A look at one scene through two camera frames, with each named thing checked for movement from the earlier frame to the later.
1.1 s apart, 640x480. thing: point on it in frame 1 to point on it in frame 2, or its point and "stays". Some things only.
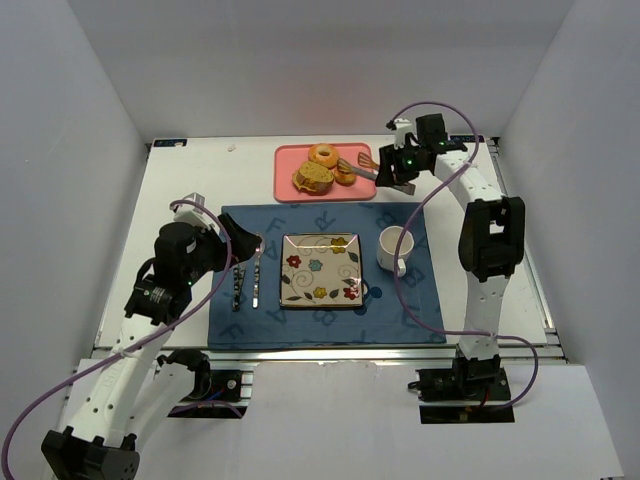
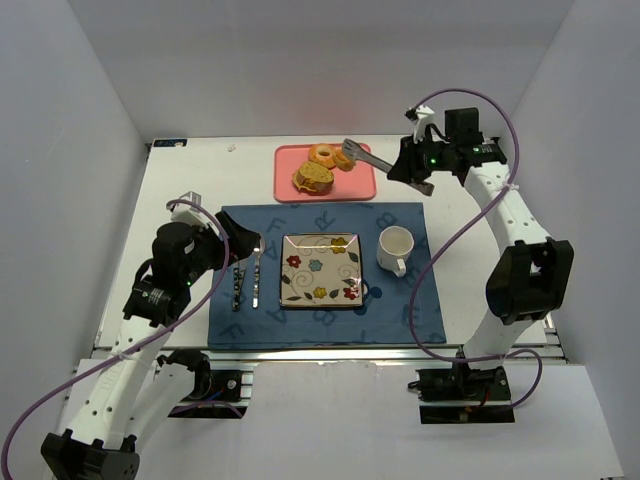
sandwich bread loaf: (313, 179) stays
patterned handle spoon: (256, 278) stays
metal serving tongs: (365, 160) to (353, 150)
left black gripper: (223, 241) stays
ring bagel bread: (325, 154) stays
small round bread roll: (345, 179) to (340, 160)
